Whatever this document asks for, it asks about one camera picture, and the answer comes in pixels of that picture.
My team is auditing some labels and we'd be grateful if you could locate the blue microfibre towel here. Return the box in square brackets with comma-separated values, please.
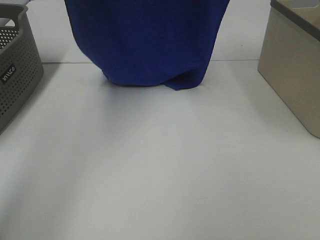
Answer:
[64, 0, 229, 90]

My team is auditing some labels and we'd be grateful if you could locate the beige storage bin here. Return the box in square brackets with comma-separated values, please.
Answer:
[257, 0, 320, 138]

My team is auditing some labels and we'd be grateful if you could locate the grey perforated plastic basket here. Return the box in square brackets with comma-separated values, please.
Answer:
[0, 3, 44, 132]

